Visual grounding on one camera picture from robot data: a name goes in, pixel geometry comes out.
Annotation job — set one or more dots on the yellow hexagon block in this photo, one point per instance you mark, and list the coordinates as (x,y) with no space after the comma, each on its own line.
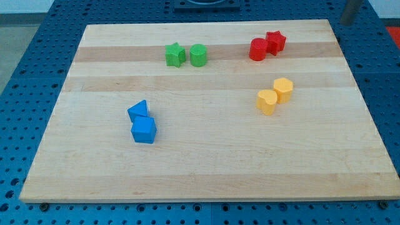
(284,89)

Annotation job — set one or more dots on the wooden board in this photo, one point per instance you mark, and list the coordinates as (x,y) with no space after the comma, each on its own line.
(212,142)

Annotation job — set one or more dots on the green cylinder block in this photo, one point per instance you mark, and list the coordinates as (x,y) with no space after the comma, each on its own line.
(198,55)

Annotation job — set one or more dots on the blue cube block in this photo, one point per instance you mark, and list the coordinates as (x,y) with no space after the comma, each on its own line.
(144,130)

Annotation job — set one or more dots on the blue triangle block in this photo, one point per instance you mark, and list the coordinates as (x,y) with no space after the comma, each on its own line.
(138,110)

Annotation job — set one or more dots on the green star block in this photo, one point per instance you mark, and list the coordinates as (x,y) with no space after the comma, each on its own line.
(175,55)

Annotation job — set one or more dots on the yellow heart block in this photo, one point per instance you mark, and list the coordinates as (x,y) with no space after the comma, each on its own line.
(266,101)

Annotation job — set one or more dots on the red cylinder block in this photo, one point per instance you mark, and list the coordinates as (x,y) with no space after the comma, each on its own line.
(258,49)

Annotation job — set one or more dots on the red star block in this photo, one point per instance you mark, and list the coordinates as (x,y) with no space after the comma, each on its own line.
(276,42)

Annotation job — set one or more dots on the grey metal rod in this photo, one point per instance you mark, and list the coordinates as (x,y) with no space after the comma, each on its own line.
(350,11)

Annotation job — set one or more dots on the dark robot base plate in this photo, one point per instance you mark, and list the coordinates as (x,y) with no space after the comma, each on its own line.
(185,5)

